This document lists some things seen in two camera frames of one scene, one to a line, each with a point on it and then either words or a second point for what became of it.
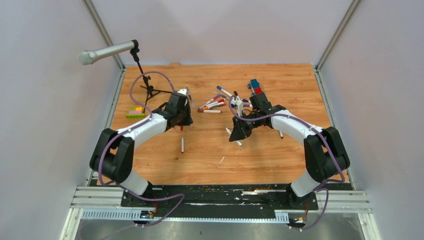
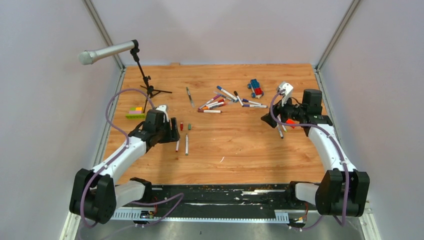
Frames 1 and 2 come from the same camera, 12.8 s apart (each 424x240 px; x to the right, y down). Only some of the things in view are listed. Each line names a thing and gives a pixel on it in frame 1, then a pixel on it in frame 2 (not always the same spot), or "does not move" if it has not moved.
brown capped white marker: (207, 111) does not move
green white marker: (237, 141) -> (186, 145)
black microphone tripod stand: (151, 92) does not move
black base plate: (219, 201) does not move
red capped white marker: (220, 100) does not move
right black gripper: (239, 132) -> (267, 118)
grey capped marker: (221, 95) does not move
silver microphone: (86, 57) does not move
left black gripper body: (185, 115) -> (164, 132)
